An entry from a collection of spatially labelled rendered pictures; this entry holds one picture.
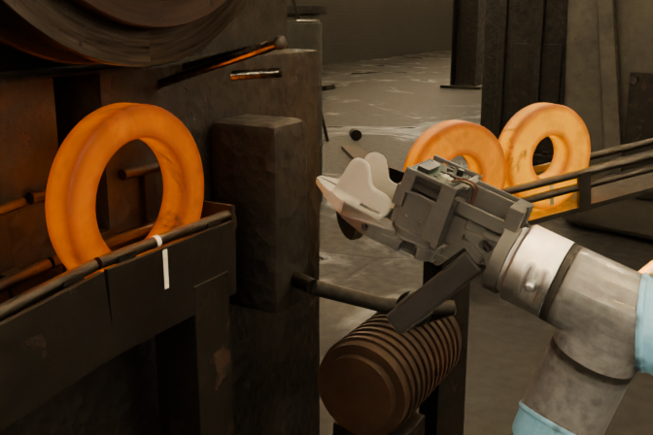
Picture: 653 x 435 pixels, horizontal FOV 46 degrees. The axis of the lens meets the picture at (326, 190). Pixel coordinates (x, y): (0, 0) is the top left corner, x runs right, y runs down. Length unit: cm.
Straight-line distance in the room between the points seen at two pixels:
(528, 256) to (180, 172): 36
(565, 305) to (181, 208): 39
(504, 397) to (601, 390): 130
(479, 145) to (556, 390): 45
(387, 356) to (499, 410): 101
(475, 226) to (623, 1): 264
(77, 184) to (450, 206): 33
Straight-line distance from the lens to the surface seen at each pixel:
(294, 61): 112
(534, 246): 69
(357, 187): 75
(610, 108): 331
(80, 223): 72
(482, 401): 198
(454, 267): 73
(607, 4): 331
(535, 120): 113
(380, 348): 96
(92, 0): 66
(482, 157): 108
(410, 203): 72
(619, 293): 68
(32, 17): 65
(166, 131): 78
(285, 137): 92
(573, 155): 119
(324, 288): 94
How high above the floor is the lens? 93
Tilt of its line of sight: 13 degrees down
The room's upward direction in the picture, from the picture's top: straight up
